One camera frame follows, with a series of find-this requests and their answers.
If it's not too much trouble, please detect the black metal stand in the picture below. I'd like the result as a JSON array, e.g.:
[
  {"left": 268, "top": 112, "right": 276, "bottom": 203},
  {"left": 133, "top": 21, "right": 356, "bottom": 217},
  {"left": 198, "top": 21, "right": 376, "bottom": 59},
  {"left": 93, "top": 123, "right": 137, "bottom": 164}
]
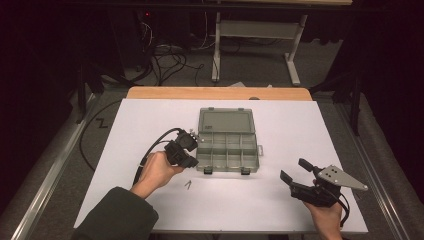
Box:
[
  {"left": 309, "top": 71, "right": 364, "bottom": 137},
  {"left": 75, "top": 63, "right": 104, "bottom": 125}
]

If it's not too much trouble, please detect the hand-held gripper cable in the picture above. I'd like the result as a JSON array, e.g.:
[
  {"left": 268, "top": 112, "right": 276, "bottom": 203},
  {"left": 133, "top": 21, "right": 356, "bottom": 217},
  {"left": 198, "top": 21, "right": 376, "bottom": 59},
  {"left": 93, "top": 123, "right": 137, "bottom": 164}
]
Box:
[
  {"left": 132, "top": 127, "right": 184, "bottom": 186},
  {"left": 333, "top": 191, "right": 351, "bottom": 228}
]

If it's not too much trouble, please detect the left hand-held gripper cable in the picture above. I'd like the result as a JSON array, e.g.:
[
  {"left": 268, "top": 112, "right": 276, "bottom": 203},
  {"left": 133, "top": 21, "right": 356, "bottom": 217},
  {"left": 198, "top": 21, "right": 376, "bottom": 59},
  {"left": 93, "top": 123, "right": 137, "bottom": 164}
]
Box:
[{"left": 132, "top": 127, "right": 184, "bottom": 186}]

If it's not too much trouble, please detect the black case with red light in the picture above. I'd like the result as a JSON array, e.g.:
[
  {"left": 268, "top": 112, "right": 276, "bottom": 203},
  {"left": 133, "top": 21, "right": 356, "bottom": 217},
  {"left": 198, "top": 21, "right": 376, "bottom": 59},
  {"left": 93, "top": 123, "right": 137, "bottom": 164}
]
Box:
[{"left": 108, "top": 9, "right": 156, "bottom": 73}]

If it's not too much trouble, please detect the long black floor cable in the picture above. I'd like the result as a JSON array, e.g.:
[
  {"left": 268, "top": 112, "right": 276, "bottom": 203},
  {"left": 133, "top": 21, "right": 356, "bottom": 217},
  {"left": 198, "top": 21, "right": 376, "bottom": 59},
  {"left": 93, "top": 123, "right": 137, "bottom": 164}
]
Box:
[{"left": 79, "top": 99, "right": 123, "bottom": 172}]

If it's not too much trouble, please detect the right hand-held gripper cable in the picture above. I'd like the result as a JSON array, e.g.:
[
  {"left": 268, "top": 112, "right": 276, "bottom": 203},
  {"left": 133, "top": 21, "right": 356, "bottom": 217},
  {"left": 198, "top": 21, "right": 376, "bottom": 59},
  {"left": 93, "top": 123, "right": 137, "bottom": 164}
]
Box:
[{"left": 333, "top": 191, "right": 351, "bottom": 228}]

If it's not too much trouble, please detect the bundle of black floor cables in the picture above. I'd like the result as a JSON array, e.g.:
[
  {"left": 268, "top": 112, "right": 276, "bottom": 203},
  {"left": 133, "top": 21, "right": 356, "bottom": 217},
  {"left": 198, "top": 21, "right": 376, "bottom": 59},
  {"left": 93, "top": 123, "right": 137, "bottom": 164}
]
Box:
[{"left": 136, "top": 43, "right": 206, "bottom": 87}]

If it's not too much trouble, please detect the transparent grey compartment box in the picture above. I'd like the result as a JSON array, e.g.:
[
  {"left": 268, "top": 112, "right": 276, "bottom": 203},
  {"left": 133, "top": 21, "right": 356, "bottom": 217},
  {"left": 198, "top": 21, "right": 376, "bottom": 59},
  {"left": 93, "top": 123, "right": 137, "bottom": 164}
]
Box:
[{"left": 194, "top": 106, "right": 265, "bottom": 176}]

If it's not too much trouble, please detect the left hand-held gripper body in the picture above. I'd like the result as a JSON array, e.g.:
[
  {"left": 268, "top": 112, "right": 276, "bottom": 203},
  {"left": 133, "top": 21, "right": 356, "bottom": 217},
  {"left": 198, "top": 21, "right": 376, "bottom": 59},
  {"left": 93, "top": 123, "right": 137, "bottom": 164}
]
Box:
[{"left": 164, "top": 128, "right": 196, "bottom": 167}]

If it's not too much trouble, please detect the person's right hand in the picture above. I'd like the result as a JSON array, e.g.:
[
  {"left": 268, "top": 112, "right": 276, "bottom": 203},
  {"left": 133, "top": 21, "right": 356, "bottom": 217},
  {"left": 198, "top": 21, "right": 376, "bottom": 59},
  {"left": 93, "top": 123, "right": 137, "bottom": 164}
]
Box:
[{"left": 304, "top": 201, "right": 344, "bottom": 235}]

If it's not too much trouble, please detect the white hanging cable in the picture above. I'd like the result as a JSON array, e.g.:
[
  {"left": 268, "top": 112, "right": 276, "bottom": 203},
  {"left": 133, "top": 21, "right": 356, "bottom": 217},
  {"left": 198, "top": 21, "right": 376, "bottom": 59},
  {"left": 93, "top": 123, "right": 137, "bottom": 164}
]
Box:
[{"left": 191, "top": 11, "right": 218, "bottom": 52}]

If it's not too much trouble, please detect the white metal desk frame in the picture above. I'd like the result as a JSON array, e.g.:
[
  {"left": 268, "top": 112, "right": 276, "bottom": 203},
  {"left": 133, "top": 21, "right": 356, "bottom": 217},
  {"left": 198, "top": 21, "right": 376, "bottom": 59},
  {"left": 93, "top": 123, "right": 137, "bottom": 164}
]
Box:
[{"left": 211, "top": 11, "right": 308, "bottom": 87}]

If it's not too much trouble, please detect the aluminium floor rail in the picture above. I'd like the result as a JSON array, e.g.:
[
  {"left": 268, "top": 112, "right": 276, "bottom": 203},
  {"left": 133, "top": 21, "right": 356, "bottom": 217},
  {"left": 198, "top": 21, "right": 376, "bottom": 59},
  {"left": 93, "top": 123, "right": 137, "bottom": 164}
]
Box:
[
  {"left": 333, "top": 99, "right": 414, "bottom": 240},
  {"left": 9, "top": 93, "right": 101, "bottom": 240}
]

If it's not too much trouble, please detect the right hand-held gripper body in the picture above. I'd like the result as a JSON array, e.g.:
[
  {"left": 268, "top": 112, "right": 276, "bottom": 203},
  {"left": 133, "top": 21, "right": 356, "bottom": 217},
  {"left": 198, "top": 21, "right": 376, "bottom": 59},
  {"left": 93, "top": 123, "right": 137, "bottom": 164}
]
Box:
[{"left": 290, "top": 164, "right": 369, "bottom": 208}]

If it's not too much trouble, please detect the person's left hand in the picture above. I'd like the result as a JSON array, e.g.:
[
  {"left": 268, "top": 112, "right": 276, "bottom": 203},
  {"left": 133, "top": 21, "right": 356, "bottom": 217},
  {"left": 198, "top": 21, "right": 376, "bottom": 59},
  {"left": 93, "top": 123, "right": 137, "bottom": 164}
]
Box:
[{"left": 130, "top": 151, "right": 184, "bottom": 199}]

